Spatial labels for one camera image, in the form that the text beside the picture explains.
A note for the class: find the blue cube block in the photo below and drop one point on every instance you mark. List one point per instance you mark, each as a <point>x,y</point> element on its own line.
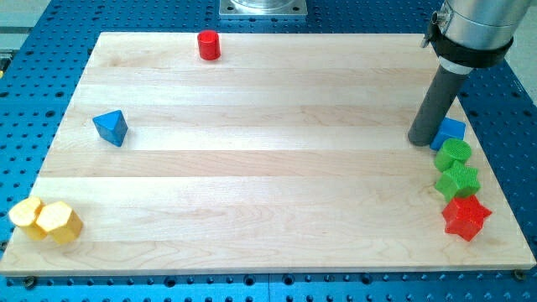
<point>449,128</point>

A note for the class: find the red star block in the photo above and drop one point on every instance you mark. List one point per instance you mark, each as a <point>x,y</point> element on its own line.
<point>465,217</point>

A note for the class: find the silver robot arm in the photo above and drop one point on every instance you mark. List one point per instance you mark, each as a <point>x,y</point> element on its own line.
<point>473,34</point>

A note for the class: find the green star block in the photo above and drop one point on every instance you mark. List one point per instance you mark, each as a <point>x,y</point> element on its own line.
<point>459,181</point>

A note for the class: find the wooden board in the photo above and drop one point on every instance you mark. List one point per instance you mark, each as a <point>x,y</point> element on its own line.
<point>289,154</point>

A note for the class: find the red cylinder block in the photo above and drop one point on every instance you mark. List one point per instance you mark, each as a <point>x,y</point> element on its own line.
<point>209,45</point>

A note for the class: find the blue triangular prism block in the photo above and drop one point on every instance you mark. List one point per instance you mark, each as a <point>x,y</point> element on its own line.
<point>112,127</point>

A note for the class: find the green cylinder block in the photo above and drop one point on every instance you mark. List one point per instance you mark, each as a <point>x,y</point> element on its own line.
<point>452,150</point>

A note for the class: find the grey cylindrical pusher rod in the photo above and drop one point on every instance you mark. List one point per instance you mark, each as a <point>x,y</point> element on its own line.
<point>436,104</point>

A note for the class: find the yellow hexagon block right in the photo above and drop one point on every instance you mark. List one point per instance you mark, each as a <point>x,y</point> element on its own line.
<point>60,221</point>

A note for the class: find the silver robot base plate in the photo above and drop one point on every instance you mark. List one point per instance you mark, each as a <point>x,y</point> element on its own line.
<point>232,8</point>

